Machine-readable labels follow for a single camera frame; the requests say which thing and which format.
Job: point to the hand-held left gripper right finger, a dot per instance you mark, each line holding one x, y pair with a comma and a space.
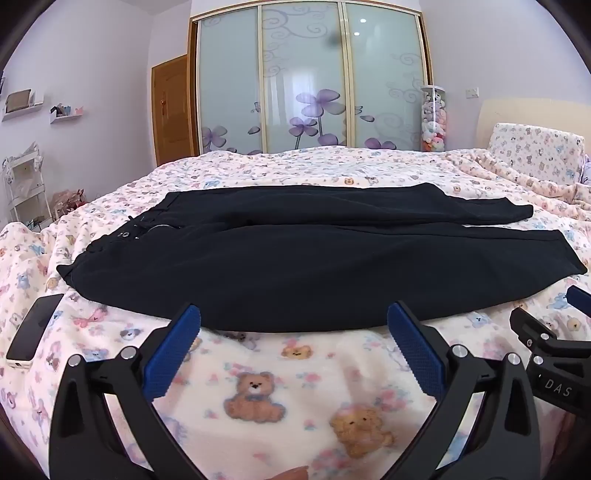
415, 350

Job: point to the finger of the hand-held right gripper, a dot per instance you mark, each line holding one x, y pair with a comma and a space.
531, 330
581, 300

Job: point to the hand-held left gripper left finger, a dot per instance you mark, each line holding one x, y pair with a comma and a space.
173, 350

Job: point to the black pants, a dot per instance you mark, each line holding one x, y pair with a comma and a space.
300, 267

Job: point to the person's left hand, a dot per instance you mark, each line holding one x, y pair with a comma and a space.
291, 474

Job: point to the bear printed blanket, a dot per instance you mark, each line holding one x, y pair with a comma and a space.
300, 397

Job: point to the black smartphone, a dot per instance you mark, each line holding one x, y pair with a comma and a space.
34, 330

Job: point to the teddy print pillow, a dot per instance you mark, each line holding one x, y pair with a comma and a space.
535, 150

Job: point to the pink bags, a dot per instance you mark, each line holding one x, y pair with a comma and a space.
69, 201

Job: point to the cream headboard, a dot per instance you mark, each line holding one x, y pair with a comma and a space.
531, 110

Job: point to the clear tube of plush toys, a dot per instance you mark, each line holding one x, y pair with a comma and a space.
433, 120

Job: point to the wooden door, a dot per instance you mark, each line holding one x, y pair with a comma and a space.
171, 110

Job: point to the floral sliding glass wardrobe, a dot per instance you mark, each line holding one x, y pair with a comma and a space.
304, 78

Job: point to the white wall socket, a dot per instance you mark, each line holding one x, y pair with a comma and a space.
473, 92

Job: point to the small white wall shelf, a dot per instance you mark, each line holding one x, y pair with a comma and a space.
67, 115

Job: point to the wall shelf with picture frame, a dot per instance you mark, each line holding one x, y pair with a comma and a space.
21, 104

